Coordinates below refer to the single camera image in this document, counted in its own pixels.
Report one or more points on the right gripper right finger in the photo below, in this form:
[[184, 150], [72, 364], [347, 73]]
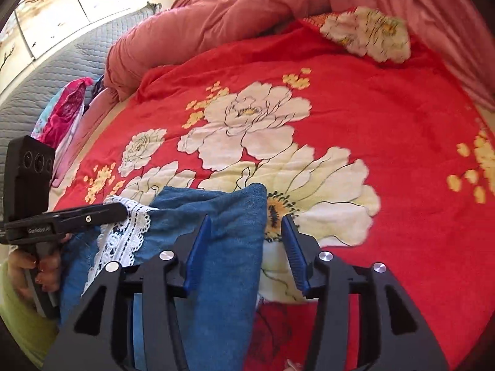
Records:
[[393, 334]]

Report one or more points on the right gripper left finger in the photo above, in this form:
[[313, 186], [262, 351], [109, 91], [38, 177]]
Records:
[[98, 335]]

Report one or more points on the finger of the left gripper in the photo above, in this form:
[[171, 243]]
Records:
[[79, 219]]

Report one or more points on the blue denim lace-trimmed pants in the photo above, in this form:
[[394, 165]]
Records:
[[216, 320]]

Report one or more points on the green sleeve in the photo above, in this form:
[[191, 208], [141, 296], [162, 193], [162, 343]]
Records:
[[32, 333]]

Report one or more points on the magenta clothes pile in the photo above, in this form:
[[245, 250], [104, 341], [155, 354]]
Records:
[[61, 112]]

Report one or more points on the beige bed sheet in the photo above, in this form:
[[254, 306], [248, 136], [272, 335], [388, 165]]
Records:
[[103, 110]]

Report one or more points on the grey quilted headboard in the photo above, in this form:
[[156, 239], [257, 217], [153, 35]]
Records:
[[84, 57]]

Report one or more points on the red floral blanket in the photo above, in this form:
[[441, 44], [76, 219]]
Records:
[[358, 132]]

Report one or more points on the salmon pink comforter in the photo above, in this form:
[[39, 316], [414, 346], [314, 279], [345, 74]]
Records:
[[453, 28]]

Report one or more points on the floral wall painting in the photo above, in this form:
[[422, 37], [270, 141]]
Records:
[[36, 26]]

